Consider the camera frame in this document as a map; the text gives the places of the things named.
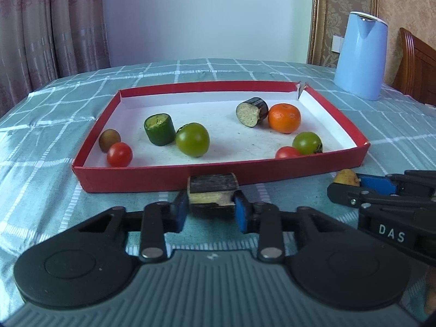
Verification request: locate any brown longan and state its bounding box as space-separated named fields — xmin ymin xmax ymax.
xmin=333 ymin=169 xmax=361 ymax=187
xmin=98 ymin=128 xmax=121 ymax=153

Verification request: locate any small green tomato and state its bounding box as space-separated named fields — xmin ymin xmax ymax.
xmin=292 ymin=131 xmax=323 ymax=155

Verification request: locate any red cherry tomato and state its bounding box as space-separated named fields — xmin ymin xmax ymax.
xmin=107 ymin=142 xmax=133 ymax=168
xmin=275 ymin=146 xmax=301 ymax=159

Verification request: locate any orange tangerine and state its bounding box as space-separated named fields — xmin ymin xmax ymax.
xmin=268 ymin=103 xmax=301 ymax=134

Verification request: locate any eggplant piece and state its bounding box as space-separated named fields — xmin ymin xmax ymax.
xmin=187 ymin=173 xmax=240 ymax=219
xmin=236 ymin=97 xmax=269 ymax=128

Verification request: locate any green cucumber piece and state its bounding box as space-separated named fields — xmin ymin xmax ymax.
xmin=144 ymin=113 xmax=176 ymax=146

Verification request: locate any large green tomato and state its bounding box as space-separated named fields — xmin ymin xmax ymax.
xmin=175 ymin=123 xmax=210 ymax=157

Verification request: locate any person's right hand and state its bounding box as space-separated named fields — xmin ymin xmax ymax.
xmin=424 ymin=267 xmax=436 ymax=315

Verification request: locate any wooden headboard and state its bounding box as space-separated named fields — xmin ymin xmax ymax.
xmin=392 ymin=27 xmax=436 ymax=105

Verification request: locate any light blue kettle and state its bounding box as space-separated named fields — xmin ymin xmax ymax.
xmin=334 ymin=11 xmax=388 ymax=101

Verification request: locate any teal checked tablecloth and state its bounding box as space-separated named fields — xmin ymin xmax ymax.
xmin=1 ymin=58 xmax=435 ymax=319

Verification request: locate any red cardboard box tray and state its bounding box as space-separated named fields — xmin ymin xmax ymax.
xmin=72 ymin=80 xmax=370 ymax=193

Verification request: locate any pink patterned curtain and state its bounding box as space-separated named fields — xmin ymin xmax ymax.
xmin=1 ymin=0 xmax=110 ymax=114

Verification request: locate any white wall socket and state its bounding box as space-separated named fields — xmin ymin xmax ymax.
xmin=331 ymin=35 xmax=344 ymax=53

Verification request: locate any gold wall moulding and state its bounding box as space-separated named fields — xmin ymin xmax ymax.
xmin=307 ymin=0 xmax=379 ymax=67

